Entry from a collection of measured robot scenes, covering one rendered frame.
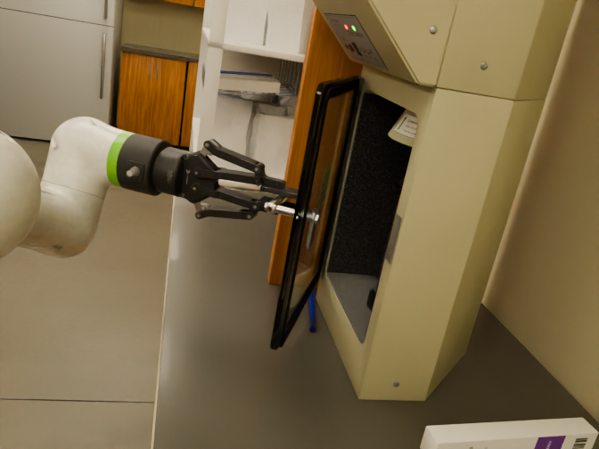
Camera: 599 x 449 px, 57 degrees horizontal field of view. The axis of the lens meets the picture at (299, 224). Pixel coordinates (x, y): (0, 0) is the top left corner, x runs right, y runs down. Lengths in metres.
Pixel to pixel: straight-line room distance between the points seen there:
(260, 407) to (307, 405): 0.07
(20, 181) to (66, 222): 0.41
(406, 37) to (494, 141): 0.18
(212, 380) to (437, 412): 0.34
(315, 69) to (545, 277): 0.61
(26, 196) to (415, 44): 0.46
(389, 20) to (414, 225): 0.27
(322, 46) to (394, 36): 0.37
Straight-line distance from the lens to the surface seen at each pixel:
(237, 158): 0.86
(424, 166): 0.75
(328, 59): 1.06
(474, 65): 0.75
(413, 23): 0.71
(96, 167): 0.94
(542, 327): 1.22
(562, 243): 1.19
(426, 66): 0.72
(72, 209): 0.93
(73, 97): 5.71
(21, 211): 0.50
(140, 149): 0.91
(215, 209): 0.90
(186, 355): 0.92
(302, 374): 0.92
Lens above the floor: 1.45
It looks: 19 degrees down
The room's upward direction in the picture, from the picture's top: 10 degrees clockwise
